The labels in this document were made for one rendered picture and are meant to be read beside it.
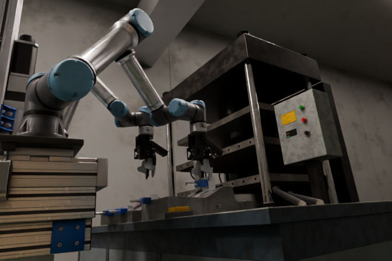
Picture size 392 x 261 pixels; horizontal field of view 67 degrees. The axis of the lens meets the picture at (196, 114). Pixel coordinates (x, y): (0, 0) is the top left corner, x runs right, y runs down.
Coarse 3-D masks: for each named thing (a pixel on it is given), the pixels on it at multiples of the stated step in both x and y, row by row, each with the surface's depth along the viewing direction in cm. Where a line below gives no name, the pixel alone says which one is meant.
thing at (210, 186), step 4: (200, 180) 123; (204, 180) 124; (208, 180) 125; (212, 180) 126; (188, 184) 121; (192, 184) 122; (196, 184) 123; (200, 184) 122; (204, 184) 124; (208, 184) 124; (212, 184) 125; (204, 188) 126; (208, 188) 124; (212, 188) 125
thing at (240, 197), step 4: (240, 192) 220; (244, 192) 222; (248, 192) 224; (252, 192) 226; (256, 192) 228; (260, 192) 231; (272, 192) 238; (236, 196) 216; (240, 196) 218; (244, 196) 220; (248, 196) 223; (252, 196) 224; (256, 196) 227; (260, 196) 229; (240, 200) 217; (248, 200) 221; (252, 200) 223; (256, 200) 225; (260, 200) 228; (276, 200) 238; (256, 204) 224; (276, 204) 236; (256, 208) 223
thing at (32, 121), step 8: (24, 112) 92; (32, 112) 90; (40, 112) 91; (48, 112) 92; (56, 112) 94; (24, 120) 90; (32, 120) 89; (40, 120) 90; (48, 120) 91; (56, 120) 93; (24, 128) 89; (32, 128) 87; (40, 128) 88; (48, 128) 89; (56, 128) 91; (40, 136) 87; (48, 136) 88; (56, 136) 90; (64, 136) 94
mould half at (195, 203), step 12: (216, 192) 141; (228, 192) 145; (144, 204) 142; (156, 204) 132; (168, 204) 125; (180, 204) 128; (192, 204) 131; (204, 204) 135; (216, 204) 138; (228, 204) 142; (240, 204) 146; (252, 204) 151; (144, 216) 141; (156, 216) 131
